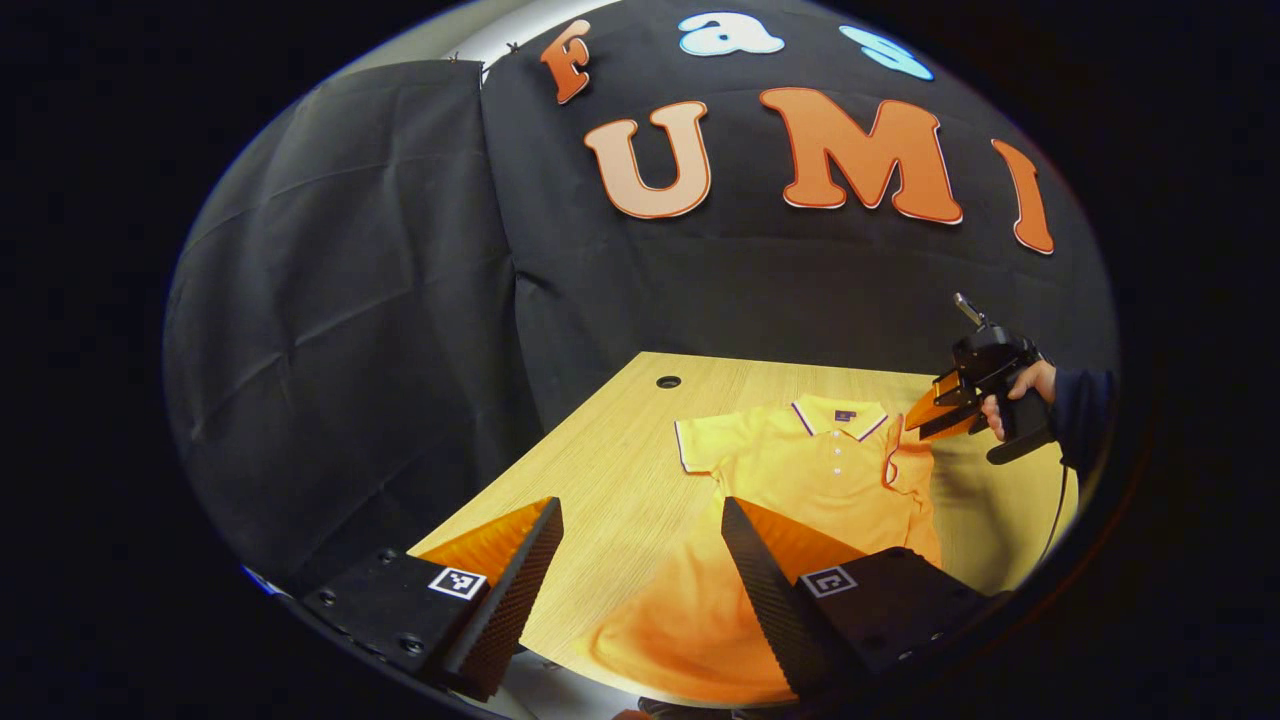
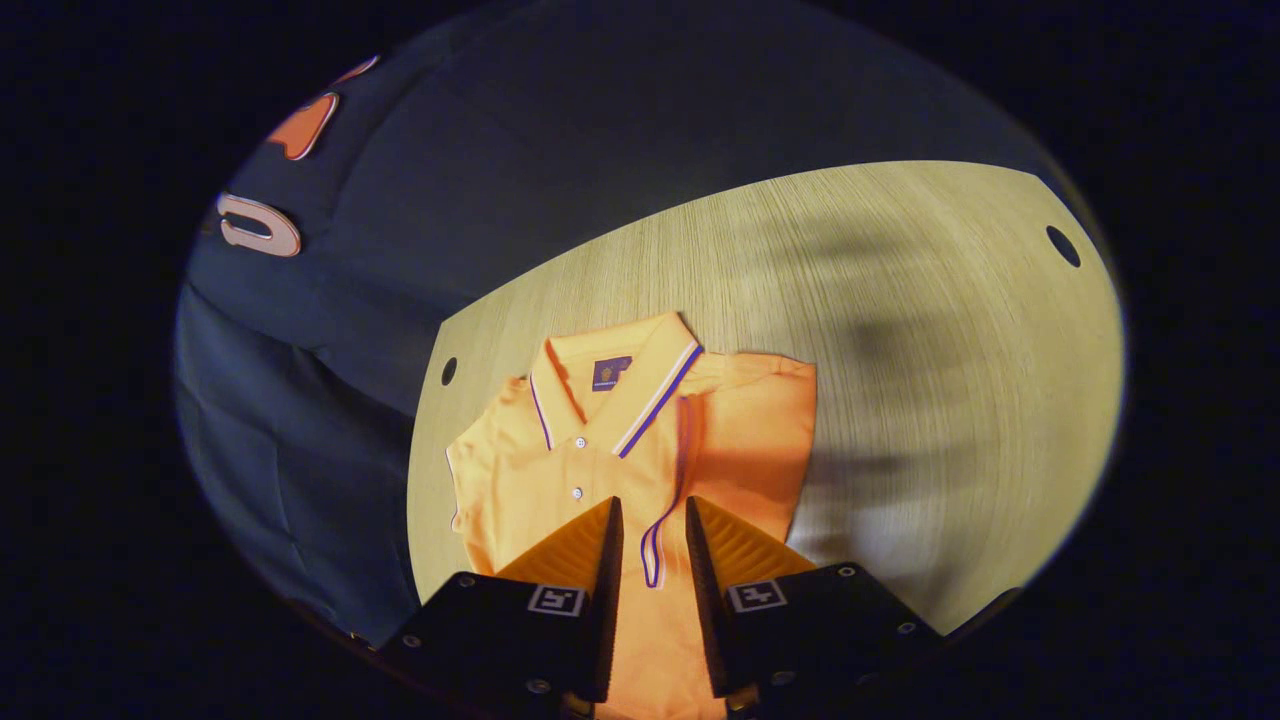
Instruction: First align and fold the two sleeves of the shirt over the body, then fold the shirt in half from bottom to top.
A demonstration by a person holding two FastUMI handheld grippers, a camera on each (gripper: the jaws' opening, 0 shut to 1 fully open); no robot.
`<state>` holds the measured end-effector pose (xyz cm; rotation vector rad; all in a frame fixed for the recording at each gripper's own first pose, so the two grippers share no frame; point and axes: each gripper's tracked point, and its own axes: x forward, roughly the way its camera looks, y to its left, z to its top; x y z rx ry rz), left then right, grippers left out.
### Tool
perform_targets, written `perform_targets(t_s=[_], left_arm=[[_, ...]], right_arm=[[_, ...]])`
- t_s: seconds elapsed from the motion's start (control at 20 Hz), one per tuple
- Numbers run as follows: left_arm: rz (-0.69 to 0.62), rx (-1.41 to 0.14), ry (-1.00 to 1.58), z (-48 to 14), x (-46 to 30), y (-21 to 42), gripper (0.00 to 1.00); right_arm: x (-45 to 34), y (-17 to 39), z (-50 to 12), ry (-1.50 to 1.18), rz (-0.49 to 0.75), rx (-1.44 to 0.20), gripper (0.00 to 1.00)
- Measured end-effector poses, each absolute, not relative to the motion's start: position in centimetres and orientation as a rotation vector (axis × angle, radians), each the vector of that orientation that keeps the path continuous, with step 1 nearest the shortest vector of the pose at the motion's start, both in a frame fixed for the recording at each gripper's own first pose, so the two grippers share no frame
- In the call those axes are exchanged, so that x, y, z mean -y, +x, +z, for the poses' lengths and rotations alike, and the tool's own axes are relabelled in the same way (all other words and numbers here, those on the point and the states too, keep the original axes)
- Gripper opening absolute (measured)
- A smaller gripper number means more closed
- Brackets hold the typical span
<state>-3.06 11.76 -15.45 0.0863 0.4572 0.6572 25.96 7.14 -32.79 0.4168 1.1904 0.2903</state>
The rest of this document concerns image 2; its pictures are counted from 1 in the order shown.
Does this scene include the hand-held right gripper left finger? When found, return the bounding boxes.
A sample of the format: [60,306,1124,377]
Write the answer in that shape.
[378,496,625,720]

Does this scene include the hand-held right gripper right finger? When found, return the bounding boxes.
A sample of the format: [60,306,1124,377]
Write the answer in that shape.
[685,496,946,716]

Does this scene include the orange T-shirt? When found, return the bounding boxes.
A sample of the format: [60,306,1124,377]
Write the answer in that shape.
[445,311,818,720]

